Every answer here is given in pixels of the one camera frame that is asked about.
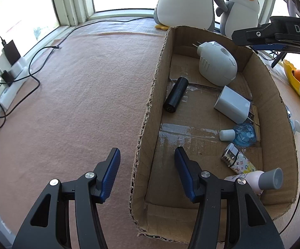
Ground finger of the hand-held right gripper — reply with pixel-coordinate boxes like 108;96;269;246
252;44;286;51
231;23;278;46

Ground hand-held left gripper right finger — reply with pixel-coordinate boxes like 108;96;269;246
174;146;285;249

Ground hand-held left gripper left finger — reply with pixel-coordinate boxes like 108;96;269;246
11;147;121;249

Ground white plug-in device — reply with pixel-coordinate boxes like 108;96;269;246
193;41;238;87

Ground patterned lighter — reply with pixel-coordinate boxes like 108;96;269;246
220;143;256;174

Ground white power adapter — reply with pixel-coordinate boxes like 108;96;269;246
214;85;254;124

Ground blue eye drop bottle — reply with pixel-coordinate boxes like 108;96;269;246
219;123;257;147

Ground cardboard box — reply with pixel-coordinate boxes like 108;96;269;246
128;25;298;244

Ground black cylinder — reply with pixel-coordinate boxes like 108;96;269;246
163;77;189;113

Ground pink bottle with grey cap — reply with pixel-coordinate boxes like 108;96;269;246
224;168;284;195

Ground black tripod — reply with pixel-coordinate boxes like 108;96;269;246
271;50;288;68

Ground small penguin plush toy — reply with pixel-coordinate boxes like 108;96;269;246
215;0;260;38

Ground yellow bowl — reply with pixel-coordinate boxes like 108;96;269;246
283;60;300;96

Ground pink blanket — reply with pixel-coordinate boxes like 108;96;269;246
0;27;300;249

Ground large penguin plush toy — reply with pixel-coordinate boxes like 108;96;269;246
150;0;228;32

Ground white power strip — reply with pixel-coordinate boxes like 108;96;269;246
0;57;30;109

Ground beige woven cloth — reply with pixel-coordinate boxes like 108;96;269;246
70;17;167;36

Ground small black plug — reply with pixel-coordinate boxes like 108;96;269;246
1;70;14;87

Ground white charger block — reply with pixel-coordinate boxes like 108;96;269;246
0;54;11;71

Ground black charger block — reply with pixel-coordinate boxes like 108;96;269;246
4;40;21;65

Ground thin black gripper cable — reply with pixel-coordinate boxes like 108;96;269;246
279;161;300;234

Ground black cable with loose plug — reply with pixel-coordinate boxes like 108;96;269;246
28;45;62;94

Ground long black cable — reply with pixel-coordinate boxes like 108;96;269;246
0;17;154;118

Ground white window frame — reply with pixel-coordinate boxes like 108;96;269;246
0;0;300;47

